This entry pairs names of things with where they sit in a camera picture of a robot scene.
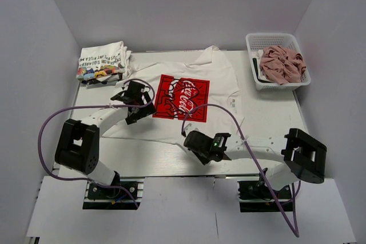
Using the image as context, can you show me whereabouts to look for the white coca-cola t-shirt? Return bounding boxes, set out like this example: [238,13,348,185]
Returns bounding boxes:
[103,46,244,144]

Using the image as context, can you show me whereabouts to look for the green and white t-shirt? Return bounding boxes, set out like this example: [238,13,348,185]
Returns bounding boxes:
[251,50,272,83]

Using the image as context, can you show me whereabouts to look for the pink t-shirt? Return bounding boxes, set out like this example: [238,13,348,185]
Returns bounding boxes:
[260,46,307,85]

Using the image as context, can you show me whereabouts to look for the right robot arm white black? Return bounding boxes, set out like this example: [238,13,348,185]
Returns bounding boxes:
[182,125,327,198]

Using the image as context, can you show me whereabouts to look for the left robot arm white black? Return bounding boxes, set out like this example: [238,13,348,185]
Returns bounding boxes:
[55,79,156,198]

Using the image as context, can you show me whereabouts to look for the folded white printed t-shirts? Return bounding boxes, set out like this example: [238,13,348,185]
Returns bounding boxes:
[76,41,132,85]

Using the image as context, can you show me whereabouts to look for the white plastic basket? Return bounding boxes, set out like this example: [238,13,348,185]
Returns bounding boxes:
[246,33,311,91]

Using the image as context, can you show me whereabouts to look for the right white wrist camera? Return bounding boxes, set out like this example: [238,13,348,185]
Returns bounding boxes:
[181,123,198,137]

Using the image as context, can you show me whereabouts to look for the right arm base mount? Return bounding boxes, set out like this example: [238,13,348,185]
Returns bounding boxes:
[238,181,293,213]

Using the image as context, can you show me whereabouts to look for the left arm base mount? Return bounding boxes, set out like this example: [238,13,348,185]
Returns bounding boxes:
[82,178,144,210]

